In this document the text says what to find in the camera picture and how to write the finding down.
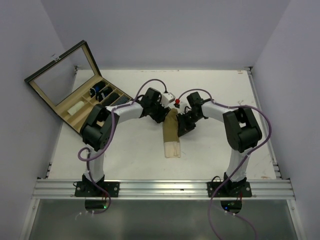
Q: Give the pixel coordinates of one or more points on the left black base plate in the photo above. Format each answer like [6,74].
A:
[89,190]

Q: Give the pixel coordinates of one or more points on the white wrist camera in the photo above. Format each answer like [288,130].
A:
[181,106]
[167,98]

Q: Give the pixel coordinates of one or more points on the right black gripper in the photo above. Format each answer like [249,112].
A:
[183,127]

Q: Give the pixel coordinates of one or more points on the white rolled cloth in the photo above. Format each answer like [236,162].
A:
[74,109]

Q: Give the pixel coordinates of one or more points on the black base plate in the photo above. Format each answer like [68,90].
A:
[89,190]
[229,190]

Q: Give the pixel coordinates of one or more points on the aluminium front rail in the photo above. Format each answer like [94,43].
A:
[59,189]

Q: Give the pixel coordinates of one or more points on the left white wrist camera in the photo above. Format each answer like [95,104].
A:
[167,98]

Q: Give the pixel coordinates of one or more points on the olive tan underwear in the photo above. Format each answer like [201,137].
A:
[171,141]

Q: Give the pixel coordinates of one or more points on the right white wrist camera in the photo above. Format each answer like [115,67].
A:
[181,106]

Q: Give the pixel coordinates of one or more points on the black blue rolled underwear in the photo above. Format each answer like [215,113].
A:
[95,89]

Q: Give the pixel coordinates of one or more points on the black white rolled underwear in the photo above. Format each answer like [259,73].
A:
[103,93]

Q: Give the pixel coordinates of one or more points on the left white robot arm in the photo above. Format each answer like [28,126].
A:
[99,128]

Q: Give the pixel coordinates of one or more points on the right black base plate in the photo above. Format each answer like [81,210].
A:
[229,190]

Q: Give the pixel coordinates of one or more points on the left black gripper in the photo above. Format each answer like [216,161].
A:
[160,116]

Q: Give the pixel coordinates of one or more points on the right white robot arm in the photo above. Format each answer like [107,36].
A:
[242,133]

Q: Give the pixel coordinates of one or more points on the black compartment storage box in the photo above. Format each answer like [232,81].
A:
[66,80]

